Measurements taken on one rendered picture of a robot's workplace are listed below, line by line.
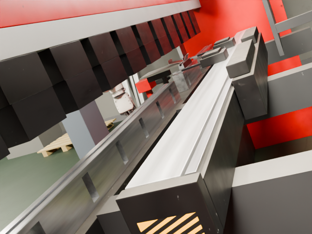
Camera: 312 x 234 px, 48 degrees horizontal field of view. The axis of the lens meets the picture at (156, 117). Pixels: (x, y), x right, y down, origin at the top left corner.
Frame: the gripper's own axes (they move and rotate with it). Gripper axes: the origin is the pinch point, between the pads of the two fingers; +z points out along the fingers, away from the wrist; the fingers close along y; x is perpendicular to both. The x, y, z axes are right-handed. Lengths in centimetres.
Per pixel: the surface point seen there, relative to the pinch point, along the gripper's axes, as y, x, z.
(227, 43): -67, -1, -15
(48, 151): 298, -332, 50
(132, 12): -41, 52, -47
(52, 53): -34, 113, -42
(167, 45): -43, 24, -29
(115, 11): -40, 67, -49
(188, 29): -49, -27, -31
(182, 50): -42.9, -8.3, -21.9
